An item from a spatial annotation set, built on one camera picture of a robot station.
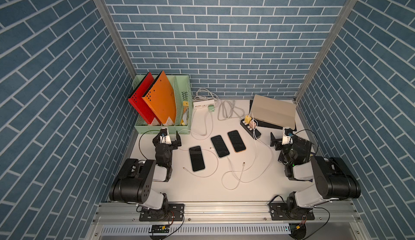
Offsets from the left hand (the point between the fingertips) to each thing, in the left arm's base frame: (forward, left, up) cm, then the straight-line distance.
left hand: (172, 131), depth 89 cm
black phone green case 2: (-10, -14, -12) cm, 21 cm away
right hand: (0, -62, 0) cm, 62 cm away
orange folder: (+16, +7, +11) cm, 21 cm away
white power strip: (+29, -16, -8) cm, 34 cm away
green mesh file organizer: (+30, -2, +7) cm, 31 cm away
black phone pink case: (+2, -38, -13) cm, 40 cm away
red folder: (+9, +17, +15) cm, 24 cm away
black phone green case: (-3, -27, -11) cm, 30 cm away
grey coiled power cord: (+26, -34, -10) cm, 44 cm away
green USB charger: (+26, -22, -9) cm, 35 cm away
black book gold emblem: (-18, -60, +12) cm, 64 cm away
